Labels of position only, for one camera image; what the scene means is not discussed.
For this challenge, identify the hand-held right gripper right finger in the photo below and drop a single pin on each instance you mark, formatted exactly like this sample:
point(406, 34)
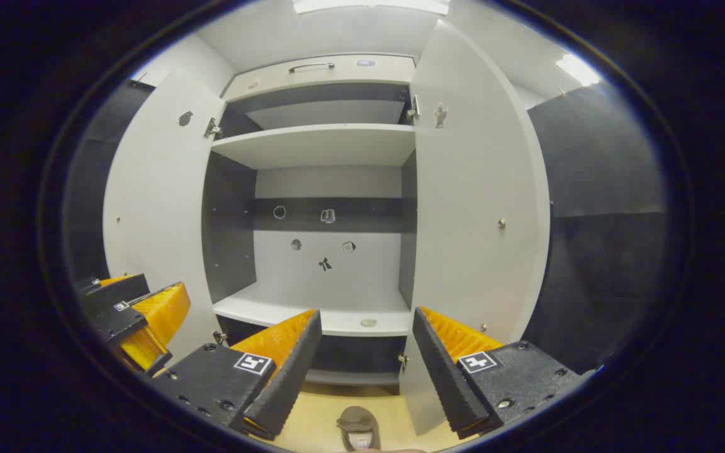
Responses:
point(444, 377)

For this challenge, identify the brown fuzzy shoe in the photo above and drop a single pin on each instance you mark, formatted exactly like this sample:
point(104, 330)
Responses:
point(358, 428)

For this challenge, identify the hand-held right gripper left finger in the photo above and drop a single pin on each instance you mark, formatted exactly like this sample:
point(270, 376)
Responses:
point(287, 377)

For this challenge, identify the black backdrop cloth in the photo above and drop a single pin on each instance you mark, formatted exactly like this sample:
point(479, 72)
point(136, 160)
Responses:
point(85, 207)
point(595, 251)

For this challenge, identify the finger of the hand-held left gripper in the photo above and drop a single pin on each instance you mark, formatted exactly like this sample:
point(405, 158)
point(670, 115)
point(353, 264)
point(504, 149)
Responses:
point(117, 292)
point(120, 321)

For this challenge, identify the ceiling light panel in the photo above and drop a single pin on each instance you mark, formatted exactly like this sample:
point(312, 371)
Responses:
point(369, 5)
point(578, 69)

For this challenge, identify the white shoe cabinet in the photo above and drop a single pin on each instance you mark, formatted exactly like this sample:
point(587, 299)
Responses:
point(331, 182)

